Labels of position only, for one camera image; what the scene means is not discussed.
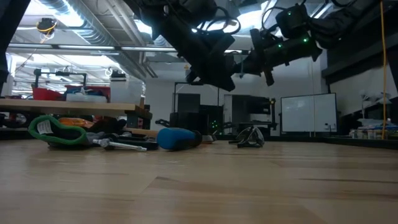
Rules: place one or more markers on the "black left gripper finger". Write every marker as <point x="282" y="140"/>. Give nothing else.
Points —
<point x="217" y="81"/>

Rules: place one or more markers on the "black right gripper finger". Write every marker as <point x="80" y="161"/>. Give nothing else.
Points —
<point x="248" y="67"/>

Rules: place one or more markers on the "clear safety glasses black frame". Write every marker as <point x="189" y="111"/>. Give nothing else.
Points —
<point x="252" y="140"/>

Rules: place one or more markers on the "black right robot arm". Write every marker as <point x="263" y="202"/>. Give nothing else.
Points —
<point x="335" y="21"/>

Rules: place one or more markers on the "black equipment rack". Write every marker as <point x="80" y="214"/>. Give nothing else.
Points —
<point x="189" y="124"/>

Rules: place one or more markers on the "white whiteboard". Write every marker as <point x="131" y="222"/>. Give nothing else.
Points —
<point x="308" y="113"/>

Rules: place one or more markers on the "long ceiling light fixture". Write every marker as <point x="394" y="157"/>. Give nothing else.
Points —
<point x="87" y="47"/>

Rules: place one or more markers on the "black C-clamp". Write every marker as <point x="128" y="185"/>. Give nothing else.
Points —
<point x="124" y="145"/>

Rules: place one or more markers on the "wooden background workbench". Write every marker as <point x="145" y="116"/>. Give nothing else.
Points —
<point x="77" y="108"/>

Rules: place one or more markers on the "red plastic tub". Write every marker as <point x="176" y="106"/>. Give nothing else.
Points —
<point x="46" y="94"/>

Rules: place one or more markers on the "grey black work glove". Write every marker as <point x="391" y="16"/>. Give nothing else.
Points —
<point x="62" y="135"/>

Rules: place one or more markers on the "black workstation frame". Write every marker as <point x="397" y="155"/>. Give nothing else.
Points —
<point x="248" y="105"/>

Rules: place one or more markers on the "black aluminium table frame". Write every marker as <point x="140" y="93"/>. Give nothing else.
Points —
<point x="342" y="142"/>

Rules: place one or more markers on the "black background gantry frame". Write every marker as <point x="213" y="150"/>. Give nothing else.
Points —
<point x="62" y="74"/>

